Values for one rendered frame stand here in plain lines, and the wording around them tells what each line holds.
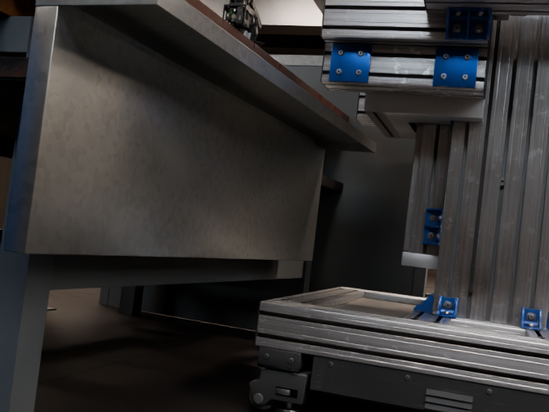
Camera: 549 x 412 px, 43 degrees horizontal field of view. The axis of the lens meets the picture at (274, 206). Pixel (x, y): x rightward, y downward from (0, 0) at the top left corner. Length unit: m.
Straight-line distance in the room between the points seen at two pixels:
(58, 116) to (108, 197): 0.18
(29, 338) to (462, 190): 1.00
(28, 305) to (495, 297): 1.01
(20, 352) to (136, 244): 0.26
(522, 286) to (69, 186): 1.03
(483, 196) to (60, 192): 0.98
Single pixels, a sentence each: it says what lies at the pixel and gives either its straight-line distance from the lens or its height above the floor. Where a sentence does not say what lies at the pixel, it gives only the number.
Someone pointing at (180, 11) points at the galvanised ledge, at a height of 0.66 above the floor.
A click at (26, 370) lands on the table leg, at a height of 0.10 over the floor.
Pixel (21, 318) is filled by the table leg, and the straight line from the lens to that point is 1.19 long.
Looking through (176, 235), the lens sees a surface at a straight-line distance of 1.37.
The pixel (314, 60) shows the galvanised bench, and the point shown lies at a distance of 2.67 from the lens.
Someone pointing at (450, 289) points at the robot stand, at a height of 0.29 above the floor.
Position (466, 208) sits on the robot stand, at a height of 0.48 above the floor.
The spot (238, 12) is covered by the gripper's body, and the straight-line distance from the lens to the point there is 2.03.
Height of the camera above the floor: 0.37
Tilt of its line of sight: 2 degrees up
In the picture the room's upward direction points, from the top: 7 degrees clockwise
